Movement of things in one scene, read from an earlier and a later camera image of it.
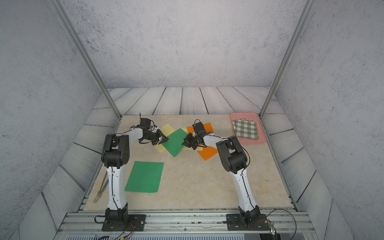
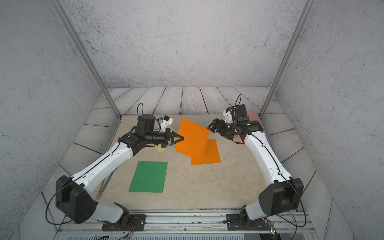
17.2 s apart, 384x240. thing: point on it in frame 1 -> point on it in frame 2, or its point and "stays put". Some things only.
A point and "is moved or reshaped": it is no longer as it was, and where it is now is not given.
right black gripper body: [194, 139] -> [228, 130]
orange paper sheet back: [207, 126] is moved or reshaped
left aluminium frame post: [65, 18] stays put
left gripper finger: [156, 142] -> [174, 142]
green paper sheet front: [145, 177] is moved or reshaped
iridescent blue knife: [105, 185] stays put
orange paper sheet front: [208, 152] is moved or reshaped
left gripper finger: [162, 139] -> [174, 134]
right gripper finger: [187, 142] -> [216, 124]
